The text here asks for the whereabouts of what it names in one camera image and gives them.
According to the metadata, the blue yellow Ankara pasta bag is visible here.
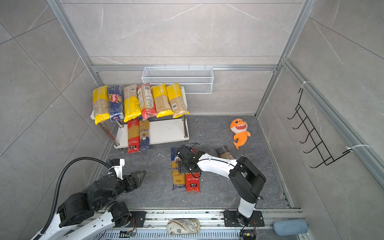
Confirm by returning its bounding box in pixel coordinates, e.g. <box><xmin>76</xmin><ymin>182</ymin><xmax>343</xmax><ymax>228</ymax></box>
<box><xmin>171</xmin><ymin>148</ymin><xmax>186</xmax><ymax>190</ymax></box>

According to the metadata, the clear blue spaghetti bag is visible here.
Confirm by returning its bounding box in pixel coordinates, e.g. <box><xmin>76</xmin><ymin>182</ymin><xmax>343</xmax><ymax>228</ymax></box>
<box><xmin>216</xmin><ymin>146</ymin><xmax>234</xmax><ymax>160</ymax></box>

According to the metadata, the red yellow spaghetti bag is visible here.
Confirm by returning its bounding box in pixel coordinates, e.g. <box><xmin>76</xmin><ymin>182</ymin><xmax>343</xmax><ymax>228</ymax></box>
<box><xmin>127</xmin><ymin>119</ymin><xmax>140</xmax><ymax>154</ymax></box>

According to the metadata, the yellow spaghetti bag with barcode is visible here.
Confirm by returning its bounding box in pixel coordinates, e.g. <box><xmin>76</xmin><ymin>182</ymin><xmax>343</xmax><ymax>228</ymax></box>
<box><xmin>166</xmin><ymin>83</ymin><xmax>189</xmax><ymax>119</ymax></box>

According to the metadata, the dark blue pasta bag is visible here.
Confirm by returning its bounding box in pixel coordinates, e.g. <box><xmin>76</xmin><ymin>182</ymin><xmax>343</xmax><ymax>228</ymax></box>
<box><xmin>139</xmin><ymin>120</ymin><xmax>150</xmax><ymax>151</ymax></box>

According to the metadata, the yellow wholewheat spaghetti bag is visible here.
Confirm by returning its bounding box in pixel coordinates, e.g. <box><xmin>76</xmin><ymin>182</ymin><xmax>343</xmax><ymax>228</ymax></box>
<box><xmin>151</xmin><ymin>84</ymin><xmax>173</xmax><ymax>118</ymax></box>

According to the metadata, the red spaghetti bag with label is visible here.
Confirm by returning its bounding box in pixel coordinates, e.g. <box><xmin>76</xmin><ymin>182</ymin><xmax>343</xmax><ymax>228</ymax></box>
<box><xmin>137</xmin><ymin>84</ymin><xmax>157</xmax><ymax>121</ymax></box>

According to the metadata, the blue Barilla spaghetti box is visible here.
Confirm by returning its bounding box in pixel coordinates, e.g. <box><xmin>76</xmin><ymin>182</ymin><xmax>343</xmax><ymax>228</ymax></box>
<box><xmin>108</xmin><ymin>85</ymin><xmax>124</xmax><ymax>122</ymax></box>

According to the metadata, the tan yellow pasta bag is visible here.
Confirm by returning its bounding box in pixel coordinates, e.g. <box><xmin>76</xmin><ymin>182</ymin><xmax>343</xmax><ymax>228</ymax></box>
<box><xmin>124</xmin><ymin>85</ymin><xmax>142</xmax><ymax>123</ymax></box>

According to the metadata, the long yellow spaghetti bag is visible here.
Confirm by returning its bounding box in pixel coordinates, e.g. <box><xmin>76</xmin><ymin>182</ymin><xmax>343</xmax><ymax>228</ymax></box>
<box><xmin>93</xmin><ymin>86</ymin><xmax>110</xmax><ymax>125</ymax></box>

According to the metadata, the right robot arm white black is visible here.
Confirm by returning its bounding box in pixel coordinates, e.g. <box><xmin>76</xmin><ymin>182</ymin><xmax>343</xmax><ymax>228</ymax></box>
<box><xmin>177</xmin><ymin>146</ymin><xmax>266</xmax><ymax>227</ymax></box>

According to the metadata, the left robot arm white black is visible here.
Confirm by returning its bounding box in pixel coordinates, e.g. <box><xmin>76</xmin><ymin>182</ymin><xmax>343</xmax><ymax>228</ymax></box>
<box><xmin>32</xmin><ymin>171</ymin><xmax>147</xmax><ymax>240</ymax></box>

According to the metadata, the white two-tier shelf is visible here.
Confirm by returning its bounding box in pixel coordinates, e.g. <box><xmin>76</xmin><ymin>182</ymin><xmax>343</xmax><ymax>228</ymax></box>
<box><xmin>91</xmin><ymin>86</ymin><xmax>190</xmax><ymax>150</ymax></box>

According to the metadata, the orange shark plush toy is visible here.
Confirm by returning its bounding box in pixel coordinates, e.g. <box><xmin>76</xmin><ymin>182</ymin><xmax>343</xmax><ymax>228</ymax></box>
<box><xmin>230</xmin><ymin>119</ymin><xmax>251</xmax><ymax>150</ymax></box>

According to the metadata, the patterned cloth pouch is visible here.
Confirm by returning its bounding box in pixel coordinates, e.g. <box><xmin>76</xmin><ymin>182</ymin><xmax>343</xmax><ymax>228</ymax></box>
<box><xmin>167</xmin><ymin>219</ymin><xmax>201</xmax><ymax>235</ymax></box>

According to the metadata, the blue grey foam roll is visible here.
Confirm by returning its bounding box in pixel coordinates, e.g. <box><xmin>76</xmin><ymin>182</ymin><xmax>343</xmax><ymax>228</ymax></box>
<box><xmin>273</xmin><ymin>220</ymin><xmax>309</xmax><ymax>236</ymax></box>

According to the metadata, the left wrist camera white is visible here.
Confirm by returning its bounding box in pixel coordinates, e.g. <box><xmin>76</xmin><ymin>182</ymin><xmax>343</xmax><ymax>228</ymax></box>
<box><xmin>107</xmin><ymin>159</ymin><xmax>125</xmax><ymax>180</ymax></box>

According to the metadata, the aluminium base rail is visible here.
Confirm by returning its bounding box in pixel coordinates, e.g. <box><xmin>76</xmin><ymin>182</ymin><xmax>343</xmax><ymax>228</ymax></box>
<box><xmin>87</xmin><ymin>209</ymin><xmax>311</xmax><ymax>240</ymax></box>

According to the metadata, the white wire mesh basket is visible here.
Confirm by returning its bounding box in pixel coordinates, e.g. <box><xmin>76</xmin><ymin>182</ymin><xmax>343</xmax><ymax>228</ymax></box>
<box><xmin>142</xmin><ymin>66</ymin><xmax>214</xmax><ymax>94</ymax></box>

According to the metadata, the left black corrugated cable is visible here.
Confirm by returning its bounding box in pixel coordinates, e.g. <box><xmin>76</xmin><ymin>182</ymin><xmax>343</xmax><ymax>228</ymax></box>
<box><xmin>38</xmin><ymin>156</ymin><xmax>110</xmax><ymax>235</ymax></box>

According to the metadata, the black wire hook rack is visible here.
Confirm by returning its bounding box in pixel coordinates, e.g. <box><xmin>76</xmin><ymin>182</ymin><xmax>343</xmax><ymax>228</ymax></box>
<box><xmin>287</xmin><ymin>89</ymin><xmax>352</xmax><ymax>169</ymax></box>

